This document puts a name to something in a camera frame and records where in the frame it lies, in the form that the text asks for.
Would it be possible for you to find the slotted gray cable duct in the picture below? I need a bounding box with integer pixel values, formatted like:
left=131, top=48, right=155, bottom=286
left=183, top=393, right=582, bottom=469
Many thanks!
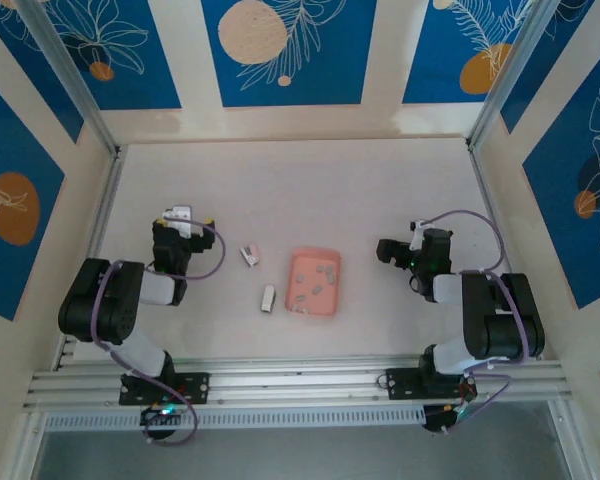
left=43, top=405, right=426, bottom=432

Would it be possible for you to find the aluminium table edge rail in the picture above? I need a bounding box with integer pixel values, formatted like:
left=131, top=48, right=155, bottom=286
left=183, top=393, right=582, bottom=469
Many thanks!
left=467, top=142, right=511, bottom=281
left=54, top=145, right=127, bottom=371

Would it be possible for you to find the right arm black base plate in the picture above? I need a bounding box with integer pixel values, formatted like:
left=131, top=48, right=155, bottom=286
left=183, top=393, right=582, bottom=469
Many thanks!
left=385, top=367, right=479, bottom=401

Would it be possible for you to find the aluminium mounting rail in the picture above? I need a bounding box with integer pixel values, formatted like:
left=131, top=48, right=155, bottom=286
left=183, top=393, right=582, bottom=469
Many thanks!
left=22, top=353, right=576, bottom=412

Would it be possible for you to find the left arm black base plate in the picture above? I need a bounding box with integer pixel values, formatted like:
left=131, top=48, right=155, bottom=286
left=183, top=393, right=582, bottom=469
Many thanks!
left=118, top=372, right=211, bottom=406

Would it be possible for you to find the pink plastic tray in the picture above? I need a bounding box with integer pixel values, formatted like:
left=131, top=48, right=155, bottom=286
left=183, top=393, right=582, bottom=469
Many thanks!
left=283, top=245, right=342, bottom=318

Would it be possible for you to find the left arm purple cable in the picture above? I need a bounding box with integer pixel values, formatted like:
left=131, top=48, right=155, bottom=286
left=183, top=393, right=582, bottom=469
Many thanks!
left=92, top=222, right=227, bottom=447

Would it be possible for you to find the blue floral wall panel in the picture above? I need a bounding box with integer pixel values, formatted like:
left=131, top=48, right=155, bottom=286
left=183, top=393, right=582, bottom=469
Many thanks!
left=522, top=49, right=600, bottom=310
left=0, top=0, right=85, bottom=145
left=201, top=0, right=379, bottom=107
left=402, top=0, right=544, bottom=105
left=499, top=0, right=600, bottom=134
left=0, top=69, right=66, bottom=322
left=29, top=0, right=182, bottom=111

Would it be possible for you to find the aluminium frame post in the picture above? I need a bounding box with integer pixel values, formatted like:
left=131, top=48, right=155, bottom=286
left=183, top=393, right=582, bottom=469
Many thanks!
left=17, top=0, right=122, bottom=157
left=467, top=0, right=556, bottom=151

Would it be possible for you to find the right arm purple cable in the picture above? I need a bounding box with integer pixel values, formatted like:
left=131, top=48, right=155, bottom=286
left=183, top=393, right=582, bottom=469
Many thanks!
left=417, top=209, right=529, bottom=436

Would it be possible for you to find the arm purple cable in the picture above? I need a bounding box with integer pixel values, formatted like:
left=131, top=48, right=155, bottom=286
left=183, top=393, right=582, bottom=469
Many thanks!
left=417, top=209, right=529, bottom=436
left=92, top=222, right=227, bottom=447

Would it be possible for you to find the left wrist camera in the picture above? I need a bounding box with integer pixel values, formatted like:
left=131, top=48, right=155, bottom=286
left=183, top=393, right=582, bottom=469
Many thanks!
left=162, top=203, right=194, bottom=239

